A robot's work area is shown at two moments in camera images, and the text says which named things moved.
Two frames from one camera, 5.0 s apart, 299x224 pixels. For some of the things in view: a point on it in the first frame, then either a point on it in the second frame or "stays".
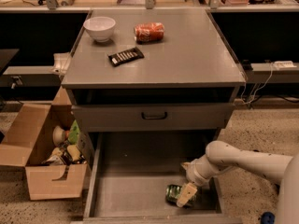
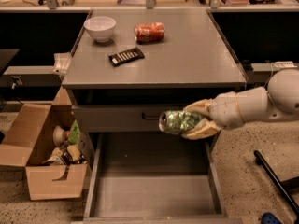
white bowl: [100, 27] stays
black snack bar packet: [125, 56] stays
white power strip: [284, 63] stays
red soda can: [148, 33] stays
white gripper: [193, 173] -> [224, 111]
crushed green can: [173, 194] -> [177, 121]
